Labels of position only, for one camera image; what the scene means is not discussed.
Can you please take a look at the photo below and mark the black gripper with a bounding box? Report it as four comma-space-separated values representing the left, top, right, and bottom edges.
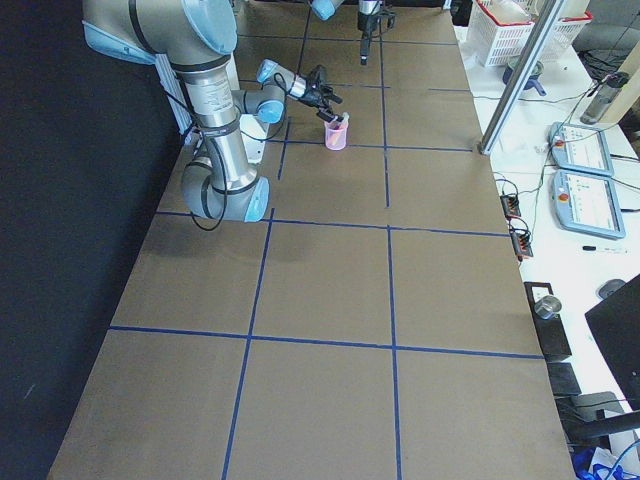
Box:
298, 73, 343, 123
357, 12, 378, 65

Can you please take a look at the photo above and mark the purple highlighter pen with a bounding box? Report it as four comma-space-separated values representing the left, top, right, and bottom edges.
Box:
332, 112, 350, 132

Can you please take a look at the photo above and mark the pink mesh pen holder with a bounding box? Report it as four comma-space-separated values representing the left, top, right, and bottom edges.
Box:
324, 121, 348, 151

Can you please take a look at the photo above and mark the white plastic basket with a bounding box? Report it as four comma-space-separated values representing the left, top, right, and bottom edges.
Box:
467, 0, 594, 69

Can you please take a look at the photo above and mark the upper orange terminal block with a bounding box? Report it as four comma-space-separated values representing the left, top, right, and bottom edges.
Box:
500, 194, 521, 219

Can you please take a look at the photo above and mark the orange terminal block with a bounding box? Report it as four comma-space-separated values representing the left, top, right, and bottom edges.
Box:
500, 194, 521, 219
509, 227, 533, 261

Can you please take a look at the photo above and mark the upper teach pendant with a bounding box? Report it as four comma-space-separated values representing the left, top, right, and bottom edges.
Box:
548, 122, 614, 177

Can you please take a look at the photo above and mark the teach pendant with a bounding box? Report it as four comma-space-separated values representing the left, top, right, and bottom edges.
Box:
552, 169, 626, 240
548, 122, 614, 177

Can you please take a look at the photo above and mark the lower orange terminal block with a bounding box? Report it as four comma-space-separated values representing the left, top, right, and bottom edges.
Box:
509, 227, 533, 261

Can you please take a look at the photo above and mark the lower teach pendant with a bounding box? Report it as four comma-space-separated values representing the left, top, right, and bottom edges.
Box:
552, 169, 626, 240

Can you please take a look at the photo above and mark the small steel cup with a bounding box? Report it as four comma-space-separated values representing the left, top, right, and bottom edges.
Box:
534, 295, 562, 320

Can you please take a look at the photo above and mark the black box under cup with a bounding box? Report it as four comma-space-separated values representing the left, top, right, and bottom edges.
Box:
524, 281, 572, 362

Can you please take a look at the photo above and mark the grey computer mouse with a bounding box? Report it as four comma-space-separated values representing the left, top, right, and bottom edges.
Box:
597, 279, 626, 300

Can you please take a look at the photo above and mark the black monitor corner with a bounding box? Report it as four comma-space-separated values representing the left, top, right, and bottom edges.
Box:
585, 276, 640, 410

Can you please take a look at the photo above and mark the blue bag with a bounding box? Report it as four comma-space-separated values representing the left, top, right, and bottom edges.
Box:
572, 447, 639, 480

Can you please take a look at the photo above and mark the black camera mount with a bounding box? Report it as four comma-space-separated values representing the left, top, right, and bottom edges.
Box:
307, 65, 327, 89
376, 7, 396, 30

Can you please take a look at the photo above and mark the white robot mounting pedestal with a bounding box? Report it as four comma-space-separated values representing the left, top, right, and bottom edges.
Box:
176, 55, 286, 164

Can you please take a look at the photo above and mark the aluminium frame post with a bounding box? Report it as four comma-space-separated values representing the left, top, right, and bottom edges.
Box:
478, 0, 566, 156

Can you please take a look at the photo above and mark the blue bowl with handle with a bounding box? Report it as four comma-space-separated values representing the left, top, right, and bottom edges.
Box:
502, 57, 547, 97

